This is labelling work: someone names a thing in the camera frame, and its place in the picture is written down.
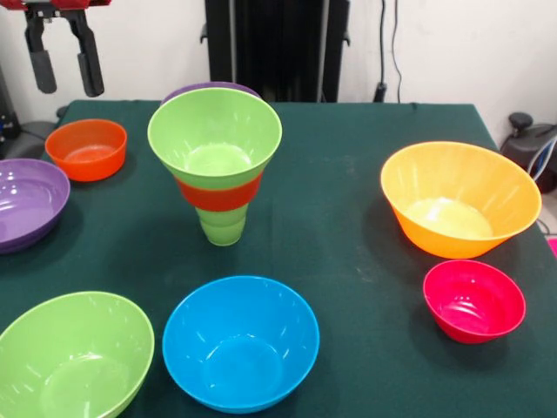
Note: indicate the green cup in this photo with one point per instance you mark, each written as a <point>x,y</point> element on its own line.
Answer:
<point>223,228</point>

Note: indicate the pink bowl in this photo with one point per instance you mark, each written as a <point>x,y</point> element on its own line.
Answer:
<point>474,305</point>

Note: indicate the small green bowl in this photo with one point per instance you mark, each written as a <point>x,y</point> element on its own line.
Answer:
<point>213,126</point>

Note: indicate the dark green table cloth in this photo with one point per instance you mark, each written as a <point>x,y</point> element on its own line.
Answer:
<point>326,244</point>

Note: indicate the black grey base foot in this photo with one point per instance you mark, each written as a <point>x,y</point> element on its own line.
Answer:
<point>526,148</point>
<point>26,139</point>

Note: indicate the large orange bowl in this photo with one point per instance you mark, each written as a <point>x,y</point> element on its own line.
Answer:
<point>457,204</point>

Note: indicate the black pedestal column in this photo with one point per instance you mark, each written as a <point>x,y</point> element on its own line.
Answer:
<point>278,39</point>

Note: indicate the large green bowl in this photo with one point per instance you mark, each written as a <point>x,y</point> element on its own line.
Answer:
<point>74,357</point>

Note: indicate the red-orange bowl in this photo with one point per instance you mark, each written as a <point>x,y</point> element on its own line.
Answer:
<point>217,198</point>
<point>87,152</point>

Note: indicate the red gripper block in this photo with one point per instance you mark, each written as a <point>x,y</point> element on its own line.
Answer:
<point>69,3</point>

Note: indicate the purple bowl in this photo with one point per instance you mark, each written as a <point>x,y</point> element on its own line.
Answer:
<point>26,204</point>
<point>209,85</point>

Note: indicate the blue bowl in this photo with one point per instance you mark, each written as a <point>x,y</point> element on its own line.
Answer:
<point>241,348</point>

